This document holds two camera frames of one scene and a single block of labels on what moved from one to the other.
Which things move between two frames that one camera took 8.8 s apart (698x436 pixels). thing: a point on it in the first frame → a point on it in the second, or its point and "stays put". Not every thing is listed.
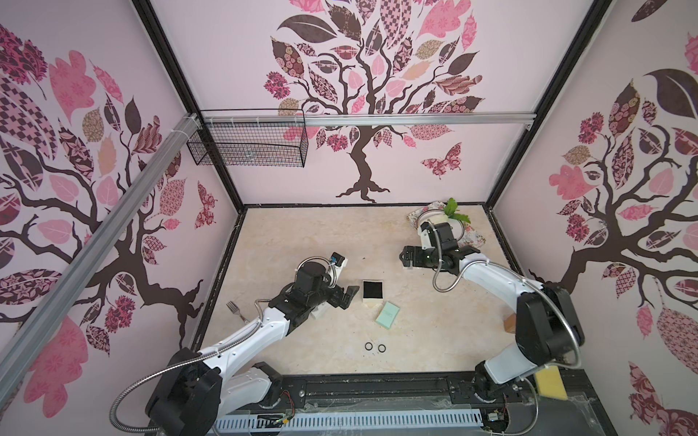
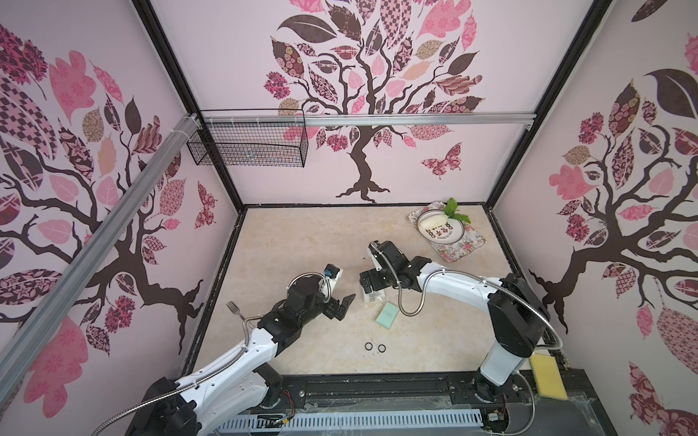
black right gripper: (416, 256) → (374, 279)
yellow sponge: (550, 382) stays put
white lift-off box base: (373, 290) stays put
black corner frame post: (593, 17) stays put
